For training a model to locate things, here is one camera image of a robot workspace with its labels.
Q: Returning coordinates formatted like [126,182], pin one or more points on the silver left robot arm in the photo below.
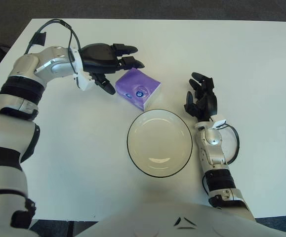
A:
[12,111]

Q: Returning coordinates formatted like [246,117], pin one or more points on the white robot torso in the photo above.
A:
[157,217]

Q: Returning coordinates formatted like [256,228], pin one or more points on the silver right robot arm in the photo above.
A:
[215,153]

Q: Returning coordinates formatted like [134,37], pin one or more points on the purple tissue paper pack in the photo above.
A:
[135,85]

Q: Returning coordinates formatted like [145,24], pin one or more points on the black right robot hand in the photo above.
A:
[207,101]

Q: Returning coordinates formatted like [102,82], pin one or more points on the black table leg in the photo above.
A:
[71,229]

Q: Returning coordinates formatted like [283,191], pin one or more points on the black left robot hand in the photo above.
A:
[98,55]

